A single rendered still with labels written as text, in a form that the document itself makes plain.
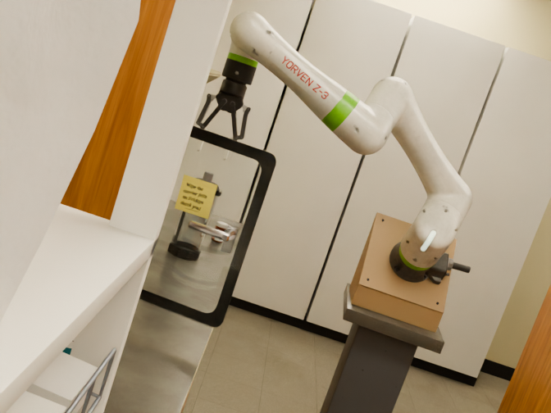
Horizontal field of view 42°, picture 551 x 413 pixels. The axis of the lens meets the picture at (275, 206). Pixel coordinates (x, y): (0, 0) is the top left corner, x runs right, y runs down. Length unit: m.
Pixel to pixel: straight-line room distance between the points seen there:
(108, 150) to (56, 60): 1.12
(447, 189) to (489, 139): 2.54
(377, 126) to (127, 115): 0.78
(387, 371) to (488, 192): 2.60
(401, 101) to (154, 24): 0.87
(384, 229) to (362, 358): 0.43
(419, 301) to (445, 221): 0.29
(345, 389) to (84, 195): 1.23
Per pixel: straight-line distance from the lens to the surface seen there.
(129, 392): 1.32
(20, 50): 0.33
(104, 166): 1.49
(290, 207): 4.67
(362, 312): 2.27
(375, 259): 2.35
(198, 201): 1.52
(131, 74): 1.46
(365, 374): 2.39
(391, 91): 2.07
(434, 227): 2.17
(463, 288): 4.90
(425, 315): 2.35
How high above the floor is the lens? 1.54
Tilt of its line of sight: 10 degrees down
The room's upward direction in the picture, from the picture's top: 19 degrees clockwise
